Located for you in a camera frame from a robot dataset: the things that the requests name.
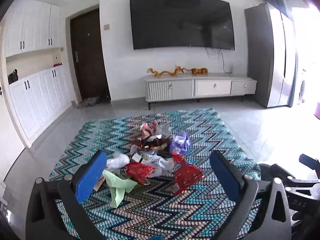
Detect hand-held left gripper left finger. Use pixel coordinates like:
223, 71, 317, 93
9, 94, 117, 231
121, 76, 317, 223
25, 150, 110, 240

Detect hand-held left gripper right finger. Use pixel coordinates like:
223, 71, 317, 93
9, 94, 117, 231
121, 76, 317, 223
209, 151, 292, 240

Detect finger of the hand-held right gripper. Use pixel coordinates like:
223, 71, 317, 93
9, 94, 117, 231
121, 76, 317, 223
298, 153, 320, 180
257, 163, 302, 183

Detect light green paper sheet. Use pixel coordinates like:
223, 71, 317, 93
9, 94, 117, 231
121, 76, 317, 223
102, 169, 138, 208

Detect clear plastic bag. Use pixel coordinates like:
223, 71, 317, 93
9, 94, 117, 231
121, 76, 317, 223
106, 152, 131, 172

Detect large red foil wrapper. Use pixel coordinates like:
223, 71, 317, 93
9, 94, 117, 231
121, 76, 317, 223
171, 152, 205, 197

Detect small red snack wrapper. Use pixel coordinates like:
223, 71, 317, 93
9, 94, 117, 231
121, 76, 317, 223
124, 162, 157, 185

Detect purple plastic bag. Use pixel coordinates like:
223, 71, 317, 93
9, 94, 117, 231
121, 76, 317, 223
169, 131, 192, 156

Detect white green snack wrapper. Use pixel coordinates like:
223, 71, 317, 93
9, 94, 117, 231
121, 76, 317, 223
132, 151, 175, 177

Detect clear plastic wrapper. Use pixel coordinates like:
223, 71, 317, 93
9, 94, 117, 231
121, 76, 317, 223
156, 124, 173, 138

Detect red white wrapper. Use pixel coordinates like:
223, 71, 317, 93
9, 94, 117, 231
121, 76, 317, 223
140, 120, 160, 140

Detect zigzag patterned teal rug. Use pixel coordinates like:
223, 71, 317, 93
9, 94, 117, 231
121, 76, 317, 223
47, 108, 262, 240

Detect white washing machine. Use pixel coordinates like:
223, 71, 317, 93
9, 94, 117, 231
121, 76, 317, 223
298, 67, 308, 105

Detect white television cabinet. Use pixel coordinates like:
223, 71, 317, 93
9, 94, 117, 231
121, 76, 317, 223
144, 72, 258, 110

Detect white built-in cabinet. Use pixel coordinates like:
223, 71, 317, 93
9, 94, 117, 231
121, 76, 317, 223
0, 0, 75, 148

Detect grey refrigerator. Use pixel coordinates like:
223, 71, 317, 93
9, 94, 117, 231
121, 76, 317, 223
244, 2, 297, 109

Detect golden dragon figurine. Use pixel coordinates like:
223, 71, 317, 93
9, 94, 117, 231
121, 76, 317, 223
147, 67, 173, 77
170, 65, 192, 76

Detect dark brown door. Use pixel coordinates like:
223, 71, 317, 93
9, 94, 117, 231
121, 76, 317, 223
70, 8, 112, 104

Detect black bag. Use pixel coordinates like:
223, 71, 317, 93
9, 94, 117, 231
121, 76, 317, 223
7, 69, 19, 85

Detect blue grey curtain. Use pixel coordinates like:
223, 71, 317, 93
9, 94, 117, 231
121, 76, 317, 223
267, 0, 288, 18

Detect television cables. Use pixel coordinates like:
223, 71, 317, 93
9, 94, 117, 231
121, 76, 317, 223
205, 47, 227, 73

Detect black wall television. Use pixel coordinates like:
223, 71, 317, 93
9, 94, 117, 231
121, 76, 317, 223
129, 0, 236, 51

